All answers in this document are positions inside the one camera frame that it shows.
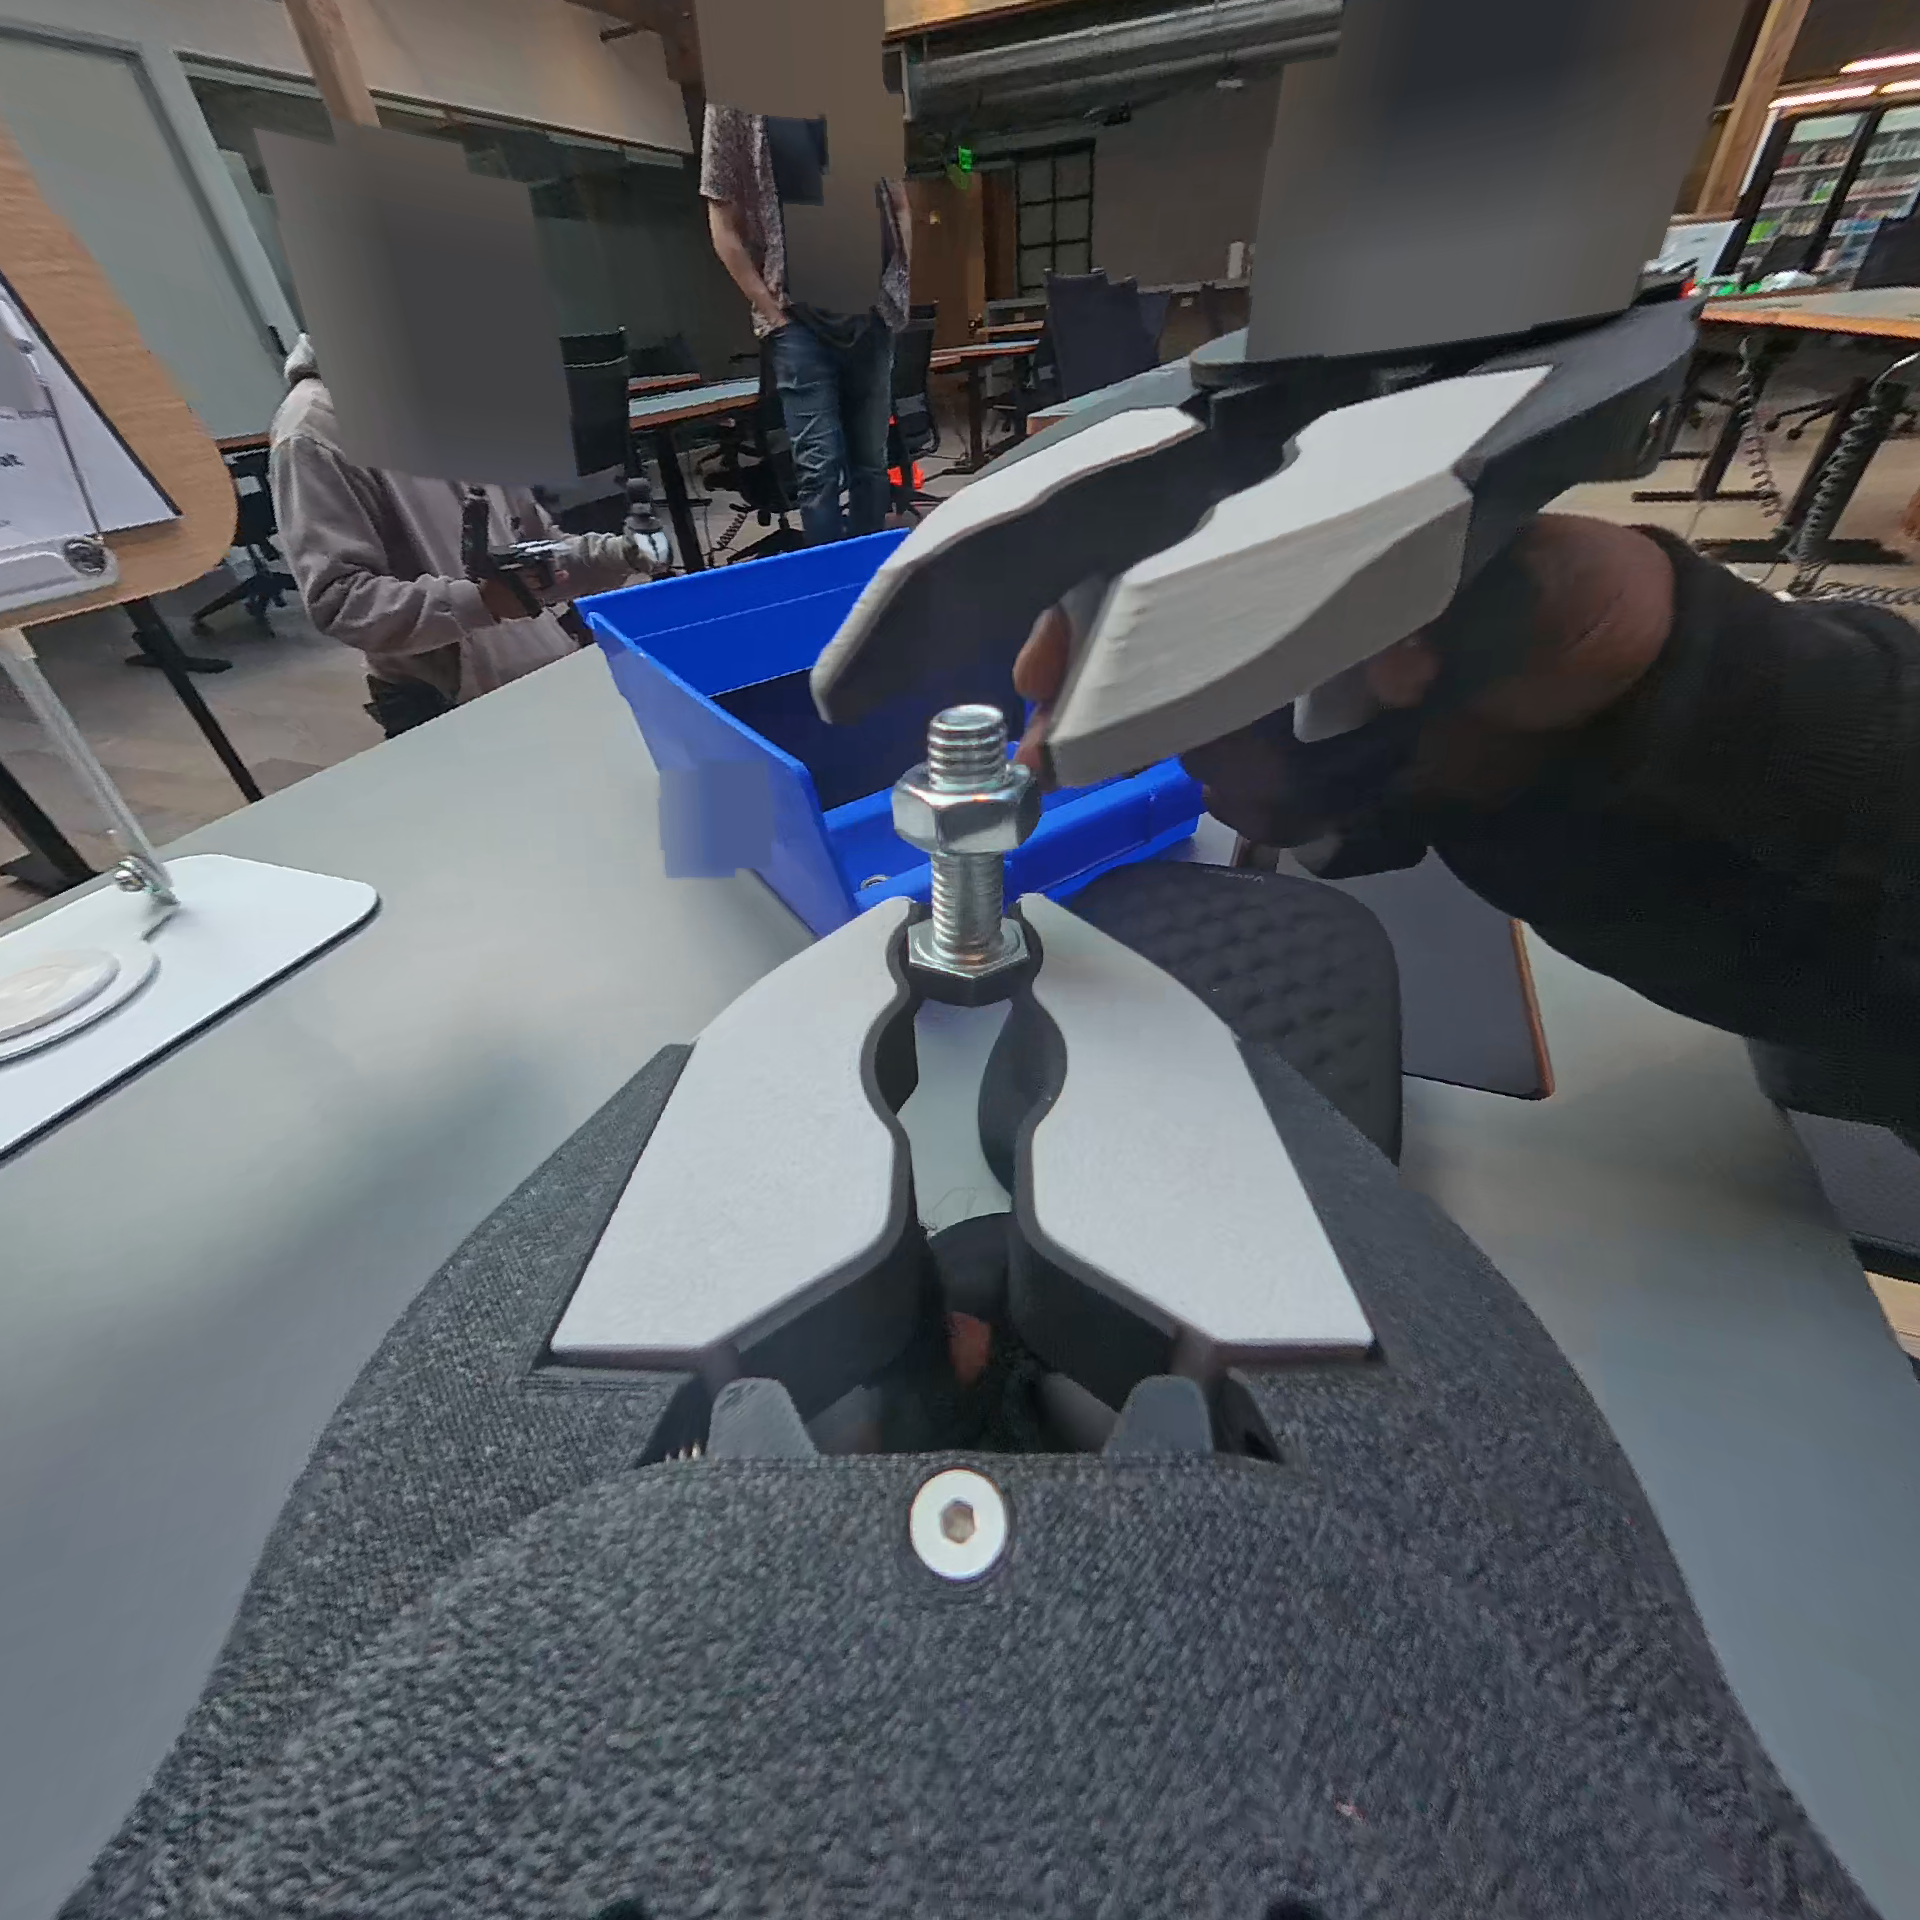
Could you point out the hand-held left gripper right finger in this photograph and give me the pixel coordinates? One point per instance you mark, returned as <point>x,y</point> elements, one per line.
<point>1185,1202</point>

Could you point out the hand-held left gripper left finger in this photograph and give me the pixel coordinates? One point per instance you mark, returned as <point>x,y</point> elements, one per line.
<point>751,1202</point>

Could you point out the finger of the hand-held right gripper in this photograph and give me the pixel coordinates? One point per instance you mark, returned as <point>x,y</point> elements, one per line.
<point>1319,570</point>
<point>975,556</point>

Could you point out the blue bin with black divider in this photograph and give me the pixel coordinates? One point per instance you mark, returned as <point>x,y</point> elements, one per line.
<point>660,682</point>

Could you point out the steel hex bolt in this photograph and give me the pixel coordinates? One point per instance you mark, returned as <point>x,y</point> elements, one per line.
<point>968,901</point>

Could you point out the person's right hand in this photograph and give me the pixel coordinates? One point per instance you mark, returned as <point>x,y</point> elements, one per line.
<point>1529,675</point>

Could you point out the person's left hand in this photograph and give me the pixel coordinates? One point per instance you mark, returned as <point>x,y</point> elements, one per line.
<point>968,1343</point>

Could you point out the black mesh office chair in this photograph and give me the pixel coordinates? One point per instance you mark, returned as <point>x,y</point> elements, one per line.
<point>1096,339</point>

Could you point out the wooden top desk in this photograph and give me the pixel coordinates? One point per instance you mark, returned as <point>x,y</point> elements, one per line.
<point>1828,312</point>

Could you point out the glass door drinks fridge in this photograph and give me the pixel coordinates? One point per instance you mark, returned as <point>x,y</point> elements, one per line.
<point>1815,181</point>

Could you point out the black desk panel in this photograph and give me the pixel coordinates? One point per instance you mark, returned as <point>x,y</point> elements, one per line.
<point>1469,990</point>

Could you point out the printed instruction sheet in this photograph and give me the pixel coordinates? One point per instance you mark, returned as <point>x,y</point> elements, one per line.
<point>59,452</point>

